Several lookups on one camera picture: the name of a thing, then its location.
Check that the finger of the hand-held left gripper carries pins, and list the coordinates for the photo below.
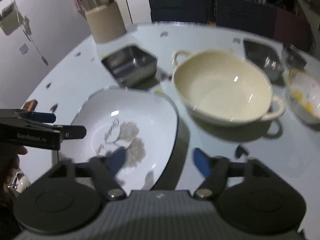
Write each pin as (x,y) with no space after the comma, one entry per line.
(73,132)
(42,117)

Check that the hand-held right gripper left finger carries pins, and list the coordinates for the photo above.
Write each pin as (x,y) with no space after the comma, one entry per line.
(116,158)

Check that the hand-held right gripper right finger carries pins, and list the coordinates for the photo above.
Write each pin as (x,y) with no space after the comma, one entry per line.
(202,162)

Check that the white heart-shaped plate tree print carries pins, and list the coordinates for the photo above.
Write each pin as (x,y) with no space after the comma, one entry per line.
(140,110)

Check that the square steel tray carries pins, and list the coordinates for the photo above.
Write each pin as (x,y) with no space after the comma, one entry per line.
(262,55)
(130,60)

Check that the white bowl yellow print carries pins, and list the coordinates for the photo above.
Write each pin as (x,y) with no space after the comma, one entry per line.
(303,92)

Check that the round steel bowl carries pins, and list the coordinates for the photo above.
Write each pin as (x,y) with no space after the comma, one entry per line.
(296,56)

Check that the person's left hand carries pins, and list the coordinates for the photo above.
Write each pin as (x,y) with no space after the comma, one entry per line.
(15,155)

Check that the hanging leaf garland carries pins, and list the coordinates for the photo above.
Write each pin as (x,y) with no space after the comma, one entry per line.
(26,27)

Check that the brown cardboard box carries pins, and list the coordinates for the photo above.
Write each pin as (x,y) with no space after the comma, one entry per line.
(106,23)

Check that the dark blue chair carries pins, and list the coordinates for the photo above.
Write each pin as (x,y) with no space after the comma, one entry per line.
(246,15)
(178,8)

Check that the maroon chair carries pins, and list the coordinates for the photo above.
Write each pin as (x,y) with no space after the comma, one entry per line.
(292,27)

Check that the beige wall switch box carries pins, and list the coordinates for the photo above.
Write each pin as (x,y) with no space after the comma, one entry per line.
(8,20)

